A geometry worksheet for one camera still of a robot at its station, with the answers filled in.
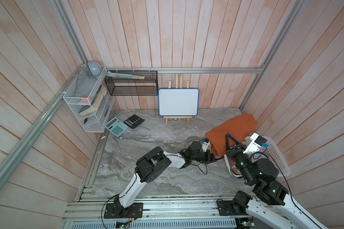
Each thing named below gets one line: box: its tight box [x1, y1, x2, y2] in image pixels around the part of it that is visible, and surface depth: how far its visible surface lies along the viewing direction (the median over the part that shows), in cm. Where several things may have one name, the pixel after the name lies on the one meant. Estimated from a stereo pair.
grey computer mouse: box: [87, 61, 102, 77], surface depth 84 cm
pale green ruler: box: [106, 70, 146, 79], surface depth 92 cm
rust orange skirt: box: [205, 113, 258, 157], surface depth 62 cm
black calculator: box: [123, 114, 145, 130], surface depth 113 cm
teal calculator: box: [105, 116, 129, 137], surface depth 109 cm
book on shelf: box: [78, 84, 108, 116], surface depth 83 cm
